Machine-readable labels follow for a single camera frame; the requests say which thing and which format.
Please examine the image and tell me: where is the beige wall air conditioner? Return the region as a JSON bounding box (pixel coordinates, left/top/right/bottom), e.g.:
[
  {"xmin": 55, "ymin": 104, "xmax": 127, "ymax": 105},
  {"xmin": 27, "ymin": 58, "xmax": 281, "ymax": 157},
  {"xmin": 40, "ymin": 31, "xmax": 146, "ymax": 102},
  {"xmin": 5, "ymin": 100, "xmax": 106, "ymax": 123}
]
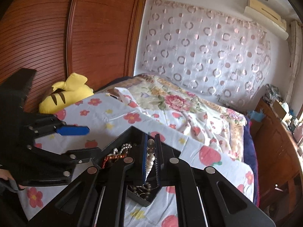
[{"xmin": 243, "ymin": 0, "xmax": 289, "ymax": 40}]

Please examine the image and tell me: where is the beige side curtain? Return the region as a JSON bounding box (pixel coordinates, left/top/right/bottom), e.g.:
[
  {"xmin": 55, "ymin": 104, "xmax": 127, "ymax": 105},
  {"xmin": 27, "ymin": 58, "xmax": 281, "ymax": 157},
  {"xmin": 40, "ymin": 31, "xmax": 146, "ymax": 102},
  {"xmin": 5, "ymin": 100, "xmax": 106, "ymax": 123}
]
[{"xmin": 284, "ymin": 20, "xmax": 302, "ymax": 104}]

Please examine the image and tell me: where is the yellow plush toy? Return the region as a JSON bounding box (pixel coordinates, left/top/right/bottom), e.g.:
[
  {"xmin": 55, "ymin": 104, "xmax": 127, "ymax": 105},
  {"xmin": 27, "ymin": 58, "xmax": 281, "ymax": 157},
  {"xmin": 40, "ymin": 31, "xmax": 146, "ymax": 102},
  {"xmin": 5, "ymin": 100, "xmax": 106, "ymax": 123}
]
[{"xmin": 39, "ymin": 73, "xmax": 94, "ymax": 114}]

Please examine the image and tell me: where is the pink kettle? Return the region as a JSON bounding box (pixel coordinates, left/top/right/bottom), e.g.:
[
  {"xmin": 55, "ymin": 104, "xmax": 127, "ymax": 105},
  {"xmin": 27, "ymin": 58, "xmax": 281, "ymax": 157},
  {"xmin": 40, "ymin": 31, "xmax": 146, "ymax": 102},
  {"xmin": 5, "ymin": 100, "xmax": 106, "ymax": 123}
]
[{"xmin": 293, "ymin": 122, "xmax": 303, "ymax": 143}]

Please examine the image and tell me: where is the white pearl necklace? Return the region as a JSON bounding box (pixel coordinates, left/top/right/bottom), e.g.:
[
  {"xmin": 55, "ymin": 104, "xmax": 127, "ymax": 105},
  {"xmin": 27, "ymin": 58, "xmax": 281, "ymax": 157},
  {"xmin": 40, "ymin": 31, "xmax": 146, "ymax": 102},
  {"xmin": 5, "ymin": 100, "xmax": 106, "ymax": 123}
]
[{"xmin": 112, "ymin": 138, "xmax": 156, "ymax": 183}]

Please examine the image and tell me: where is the left hand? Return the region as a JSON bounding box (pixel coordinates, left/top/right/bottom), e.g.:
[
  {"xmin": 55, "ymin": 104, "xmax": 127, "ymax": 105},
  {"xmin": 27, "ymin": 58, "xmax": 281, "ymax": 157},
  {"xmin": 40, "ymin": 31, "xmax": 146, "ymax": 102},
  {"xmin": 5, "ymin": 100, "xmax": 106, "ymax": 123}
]
[{"xmin": 0, "ymin": 169, "xmax": 15, "ymax": 180}]

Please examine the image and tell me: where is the blue plastic bag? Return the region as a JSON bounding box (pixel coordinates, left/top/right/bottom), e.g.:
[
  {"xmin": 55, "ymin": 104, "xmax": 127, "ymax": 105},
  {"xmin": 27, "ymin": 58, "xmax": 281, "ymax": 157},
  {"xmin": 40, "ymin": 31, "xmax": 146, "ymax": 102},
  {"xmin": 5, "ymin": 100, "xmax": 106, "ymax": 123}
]
[{"xmin": 247, "ymin": 109, "xmax": 266, "ymax": 122}]

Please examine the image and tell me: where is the dark wooden bead bracelet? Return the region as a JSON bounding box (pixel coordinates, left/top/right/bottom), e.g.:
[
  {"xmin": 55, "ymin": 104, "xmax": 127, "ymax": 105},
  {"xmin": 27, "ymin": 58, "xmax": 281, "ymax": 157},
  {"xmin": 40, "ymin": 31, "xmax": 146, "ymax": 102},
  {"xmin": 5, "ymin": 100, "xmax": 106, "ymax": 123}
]
[{"xmin": 128, "ymin": 181, "xmax": 159, "ymax": 201}]

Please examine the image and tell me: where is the red braided cord bracelet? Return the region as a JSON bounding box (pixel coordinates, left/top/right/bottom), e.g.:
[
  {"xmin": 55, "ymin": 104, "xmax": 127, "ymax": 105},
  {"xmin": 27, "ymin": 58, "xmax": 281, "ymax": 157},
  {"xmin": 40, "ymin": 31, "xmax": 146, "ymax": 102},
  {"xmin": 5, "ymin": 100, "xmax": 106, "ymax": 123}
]
[{"xmin": 102, "ymin": 153, "xmax": 128, "ymax": 170}]

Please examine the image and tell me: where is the wooden sideboard cabinet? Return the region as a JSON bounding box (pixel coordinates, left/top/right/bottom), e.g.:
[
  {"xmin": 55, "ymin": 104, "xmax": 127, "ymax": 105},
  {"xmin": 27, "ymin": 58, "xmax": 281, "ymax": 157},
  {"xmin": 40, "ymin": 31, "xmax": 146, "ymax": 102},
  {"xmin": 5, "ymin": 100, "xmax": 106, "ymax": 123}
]
[{"xmin": 253, "ymin": 98, "xmax": 302, "ymax": 222}]

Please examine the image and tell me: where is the strawberry flower print sheet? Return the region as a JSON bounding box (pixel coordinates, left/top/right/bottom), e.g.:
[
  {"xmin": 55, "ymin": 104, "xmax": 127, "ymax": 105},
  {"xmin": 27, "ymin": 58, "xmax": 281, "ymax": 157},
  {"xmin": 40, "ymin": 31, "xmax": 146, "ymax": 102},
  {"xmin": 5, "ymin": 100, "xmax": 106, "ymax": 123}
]
[{"xmin": 17, "ymin": 87, "xmax": 255, "ymax": 227}]

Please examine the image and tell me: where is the black square jewelry box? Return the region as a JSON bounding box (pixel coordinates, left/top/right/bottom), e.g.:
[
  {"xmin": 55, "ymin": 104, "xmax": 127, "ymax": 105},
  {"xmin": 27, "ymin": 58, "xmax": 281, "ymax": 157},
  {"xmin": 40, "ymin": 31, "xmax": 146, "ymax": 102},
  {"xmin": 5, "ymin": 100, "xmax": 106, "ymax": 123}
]
[{"xmin": 98, "ymin": 126, "xmax": 181, "ymax": 207}]

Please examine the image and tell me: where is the floral quilt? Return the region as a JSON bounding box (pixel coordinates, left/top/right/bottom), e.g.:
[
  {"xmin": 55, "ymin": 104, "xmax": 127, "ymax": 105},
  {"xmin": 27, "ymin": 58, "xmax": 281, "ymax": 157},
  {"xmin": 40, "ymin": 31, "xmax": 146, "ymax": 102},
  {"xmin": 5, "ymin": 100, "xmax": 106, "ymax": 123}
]
[{"xmin": 101, "ymin": 74, "xmax": 247, "ymax": 161}]

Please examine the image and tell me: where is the dark blue blanket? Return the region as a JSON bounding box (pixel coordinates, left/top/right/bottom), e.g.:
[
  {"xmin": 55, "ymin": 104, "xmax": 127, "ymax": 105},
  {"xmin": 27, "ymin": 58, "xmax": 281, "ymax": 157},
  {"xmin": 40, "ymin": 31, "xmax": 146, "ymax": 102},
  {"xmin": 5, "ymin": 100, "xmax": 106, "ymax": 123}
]
[{"xmin": 243, "ymin": 116, "xmax": 260, "ymax": 207}]

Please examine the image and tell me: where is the cardboard tissue box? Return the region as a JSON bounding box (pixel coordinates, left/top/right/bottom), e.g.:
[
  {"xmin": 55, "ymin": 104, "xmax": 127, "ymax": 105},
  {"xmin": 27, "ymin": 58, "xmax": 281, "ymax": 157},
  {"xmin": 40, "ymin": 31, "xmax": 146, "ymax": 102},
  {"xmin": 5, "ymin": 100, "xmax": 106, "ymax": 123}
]
[{"xmin": 272, "ymin": 100, "xmax": 289, "ymax": 121}]

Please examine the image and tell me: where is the pink circle patterned curtain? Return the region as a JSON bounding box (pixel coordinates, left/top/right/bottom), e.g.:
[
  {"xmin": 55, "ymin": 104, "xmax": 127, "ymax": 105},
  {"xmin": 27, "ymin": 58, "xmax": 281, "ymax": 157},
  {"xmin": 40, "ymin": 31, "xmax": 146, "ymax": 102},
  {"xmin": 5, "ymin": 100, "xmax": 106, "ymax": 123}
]
[{"xmin": 140, "ymin": 0, "xmax": 271, "ymax": 109}]

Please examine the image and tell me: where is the wooden wardrobe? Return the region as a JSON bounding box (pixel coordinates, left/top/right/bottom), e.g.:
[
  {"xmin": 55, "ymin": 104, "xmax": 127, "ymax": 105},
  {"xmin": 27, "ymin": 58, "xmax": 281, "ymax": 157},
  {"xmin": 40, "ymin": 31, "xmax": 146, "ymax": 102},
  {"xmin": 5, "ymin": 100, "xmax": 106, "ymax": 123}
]
[{"xmin": 1, "ymin": 0, "xmax": 146, "ymax": 112}]

